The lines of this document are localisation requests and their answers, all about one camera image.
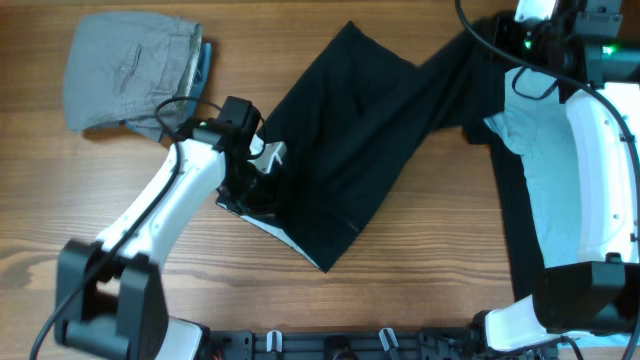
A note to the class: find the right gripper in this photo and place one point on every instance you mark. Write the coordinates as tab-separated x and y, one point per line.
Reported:
502	31

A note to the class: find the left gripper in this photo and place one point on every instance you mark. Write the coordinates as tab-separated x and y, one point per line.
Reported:
265	205

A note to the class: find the black shorts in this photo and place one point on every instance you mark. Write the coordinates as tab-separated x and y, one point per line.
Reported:
352	121

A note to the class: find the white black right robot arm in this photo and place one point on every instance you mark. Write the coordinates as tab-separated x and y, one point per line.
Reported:
597	296

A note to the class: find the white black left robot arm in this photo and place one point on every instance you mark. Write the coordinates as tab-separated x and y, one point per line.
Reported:
110	300

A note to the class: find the light blue shirt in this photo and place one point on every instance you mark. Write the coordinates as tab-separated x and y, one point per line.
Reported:
540	133

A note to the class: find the folded blue garment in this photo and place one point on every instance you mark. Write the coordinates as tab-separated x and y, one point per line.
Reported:
200	75

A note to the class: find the folded grey shorts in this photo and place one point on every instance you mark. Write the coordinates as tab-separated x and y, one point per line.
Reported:
122	65

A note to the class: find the black garment under shirt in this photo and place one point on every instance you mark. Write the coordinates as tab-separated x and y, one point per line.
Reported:
525	257

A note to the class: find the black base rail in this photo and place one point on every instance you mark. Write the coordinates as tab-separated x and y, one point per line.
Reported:
385	344

